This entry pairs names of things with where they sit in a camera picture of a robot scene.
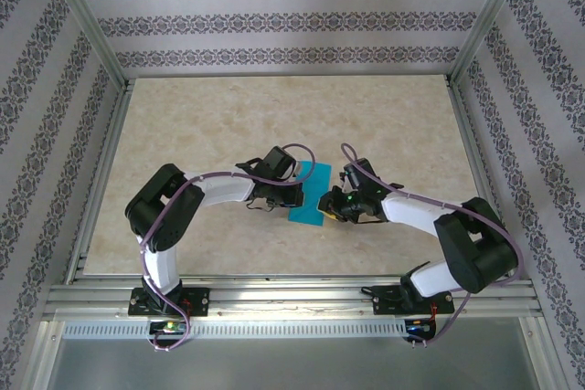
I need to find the aluminium mounting rail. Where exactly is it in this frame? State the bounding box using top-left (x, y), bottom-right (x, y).
top-left (44, 273), bottom-right (545, 321)

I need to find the blue paper sheet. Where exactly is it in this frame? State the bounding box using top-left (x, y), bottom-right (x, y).
top-left (287, 160), bottom-right (334, 228)

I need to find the aluminium side rail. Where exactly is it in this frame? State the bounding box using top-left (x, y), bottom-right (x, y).
top-left (63, 78), bottom-right (137, 285)
top-left (443, 77), bottom-right (523, 282)

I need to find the aluminium frame bar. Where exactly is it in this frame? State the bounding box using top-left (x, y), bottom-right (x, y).
top-left (518, 316), bottom-right (563, 390)
top-left (22, 320), bottom-right (65, 390)

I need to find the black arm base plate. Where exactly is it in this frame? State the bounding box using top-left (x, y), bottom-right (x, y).
top-left (127, 287), bottom-right (211, 318)
top-left (371, 284), bottom-right (455, 317)

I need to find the aluminium frame post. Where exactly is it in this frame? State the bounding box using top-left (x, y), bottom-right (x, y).
top-left (38, 0), bottom-right (134, 92)
top-left (445, 0), bottom-right (537, 89)

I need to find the slotted grey cable duct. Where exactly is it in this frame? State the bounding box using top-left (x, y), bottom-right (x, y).
top-left (61, 319), bottom-right (409, 341)

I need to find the grey metal panel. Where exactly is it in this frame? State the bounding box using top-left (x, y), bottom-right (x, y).
top-left (45, 338), bottom-right (539, 390)

